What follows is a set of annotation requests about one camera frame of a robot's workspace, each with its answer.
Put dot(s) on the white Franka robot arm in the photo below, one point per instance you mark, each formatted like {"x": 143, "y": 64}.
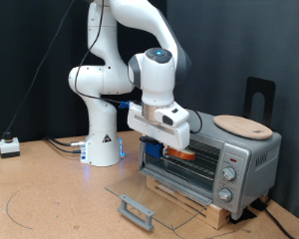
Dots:
{"x": 99, "y": 132}

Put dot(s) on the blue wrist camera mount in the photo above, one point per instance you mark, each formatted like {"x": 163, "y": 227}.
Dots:
{"x": 123, "y": 105}

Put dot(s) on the wooden slatted base block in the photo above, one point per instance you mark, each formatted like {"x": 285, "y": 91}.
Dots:
{"x": 219, "y": 215}

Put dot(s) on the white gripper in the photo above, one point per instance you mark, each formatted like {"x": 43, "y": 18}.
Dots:
{"x": 156, "y": 127}

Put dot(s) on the white bread slice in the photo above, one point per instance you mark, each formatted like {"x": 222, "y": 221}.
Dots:
{"x": 182, "y": 154}

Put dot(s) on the round wooden cutting board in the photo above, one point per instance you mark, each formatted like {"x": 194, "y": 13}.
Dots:
{"x": 242, "y": 127}

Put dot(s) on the black metal bookend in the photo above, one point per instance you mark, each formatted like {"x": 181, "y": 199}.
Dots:
{"x": 255, "y": 85}

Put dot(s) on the black foam pad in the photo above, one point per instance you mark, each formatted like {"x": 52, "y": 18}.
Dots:
{"x": 259, "y": 204}
{"x": 244, "y": 215}

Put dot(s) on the silver oven knob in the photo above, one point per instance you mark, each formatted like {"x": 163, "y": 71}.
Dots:
{"x": 224, "y": 194}
{"x": 229, "y": 173}

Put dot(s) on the emergency stop button box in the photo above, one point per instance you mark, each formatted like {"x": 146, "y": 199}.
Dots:
{"x": 9, "y": 146}

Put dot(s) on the silver toaster oven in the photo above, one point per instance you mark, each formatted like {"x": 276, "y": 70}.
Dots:
{"x": 255, "y": 156}

